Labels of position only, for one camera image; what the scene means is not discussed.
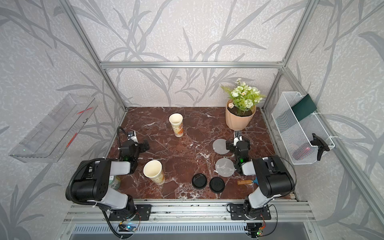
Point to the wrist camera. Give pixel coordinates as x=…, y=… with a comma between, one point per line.
x=131, y=135
x=237, y=137

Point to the green white artificial flowers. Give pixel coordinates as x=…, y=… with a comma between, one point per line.
x=243, y=98

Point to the dark green card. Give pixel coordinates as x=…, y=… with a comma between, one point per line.
x=304, y=108

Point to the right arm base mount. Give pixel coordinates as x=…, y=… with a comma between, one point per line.
x=243, y=212

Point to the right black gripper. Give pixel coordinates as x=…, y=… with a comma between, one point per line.
x=240, y=147

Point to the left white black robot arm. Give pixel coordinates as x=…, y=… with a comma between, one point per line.
x=89, y=185

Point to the round leak-proof paper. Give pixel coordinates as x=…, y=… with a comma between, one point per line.
x=225, y=167
x=220, y=147

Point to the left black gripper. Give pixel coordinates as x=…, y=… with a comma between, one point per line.
x=139, y=146

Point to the clear acrylic wall shelf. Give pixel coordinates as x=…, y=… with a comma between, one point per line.
x=48, y=141

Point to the wooden handled blue tool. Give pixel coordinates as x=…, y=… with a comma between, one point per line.
x=248, y=182

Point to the pink ribbed flower pot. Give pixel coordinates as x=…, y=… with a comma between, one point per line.
x=237, y=123

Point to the printed paper cup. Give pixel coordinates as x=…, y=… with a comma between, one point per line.
x=154, y=171
x=176, y=121

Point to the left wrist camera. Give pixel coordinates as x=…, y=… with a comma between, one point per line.
x=131, y=135

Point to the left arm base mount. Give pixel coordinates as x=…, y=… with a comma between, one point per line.
x=140, y=212

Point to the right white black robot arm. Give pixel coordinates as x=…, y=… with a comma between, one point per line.
x=273, y=178

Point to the black cup lid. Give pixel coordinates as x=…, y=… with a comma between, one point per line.
x=217, y=185
x=199, y=181

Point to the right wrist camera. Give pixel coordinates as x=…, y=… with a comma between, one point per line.
x=237, y=137

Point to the white wire mesh basket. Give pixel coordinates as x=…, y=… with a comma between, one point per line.
x=295, y=135

